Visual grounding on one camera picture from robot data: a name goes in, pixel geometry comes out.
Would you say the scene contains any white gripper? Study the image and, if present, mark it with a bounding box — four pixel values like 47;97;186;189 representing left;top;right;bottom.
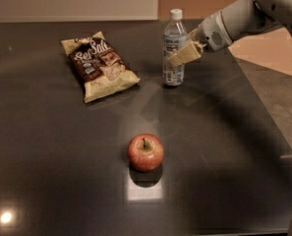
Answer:
168;11;233;67

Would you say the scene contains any clear plastic water bottle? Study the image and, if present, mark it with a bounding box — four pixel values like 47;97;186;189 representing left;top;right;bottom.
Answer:
162;9;187;87

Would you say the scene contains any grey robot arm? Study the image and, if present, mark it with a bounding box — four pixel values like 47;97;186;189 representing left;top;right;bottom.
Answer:
168;0;292;67

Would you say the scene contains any red apple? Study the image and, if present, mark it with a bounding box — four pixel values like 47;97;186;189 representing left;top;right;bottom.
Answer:
127;134;164;172

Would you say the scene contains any brown chips bag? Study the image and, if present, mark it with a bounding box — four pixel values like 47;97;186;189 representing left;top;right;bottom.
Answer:
61;31;140;103

